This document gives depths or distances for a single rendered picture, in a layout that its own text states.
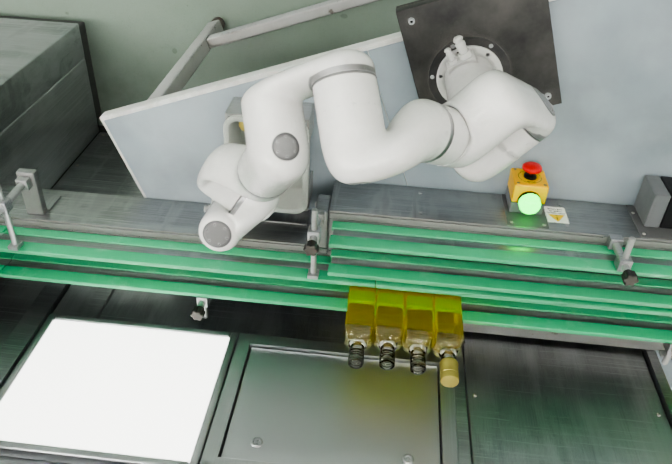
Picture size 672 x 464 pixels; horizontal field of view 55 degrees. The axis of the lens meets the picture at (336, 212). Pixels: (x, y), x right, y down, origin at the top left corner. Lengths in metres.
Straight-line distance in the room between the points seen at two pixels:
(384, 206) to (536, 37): 0.44
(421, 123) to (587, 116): 0.64
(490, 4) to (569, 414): 0.83
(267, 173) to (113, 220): 0.72
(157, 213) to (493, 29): 0.82
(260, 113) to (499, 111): 0.32
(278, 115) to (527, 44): 0.59
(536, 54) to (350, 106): 0.58
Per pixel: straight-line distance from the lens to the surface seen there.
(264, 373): 1.40
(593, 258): 1.38
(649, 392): 1.59
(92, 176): 2.12
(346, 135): 0.80
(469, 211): 1.39
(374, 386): 1.38
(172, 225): 1.49
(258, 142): 0.86
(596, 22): 1.34
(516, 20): 1.28
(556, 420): 1.46
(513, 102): 0.91
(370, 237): 1.31
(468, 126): 0.92
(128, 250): 1.47
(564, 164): 1.46
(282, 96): 0.87
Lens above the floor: 1.98
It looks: 55 degrees down
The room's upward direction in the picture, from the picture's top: 170 degrees counter-clockwise
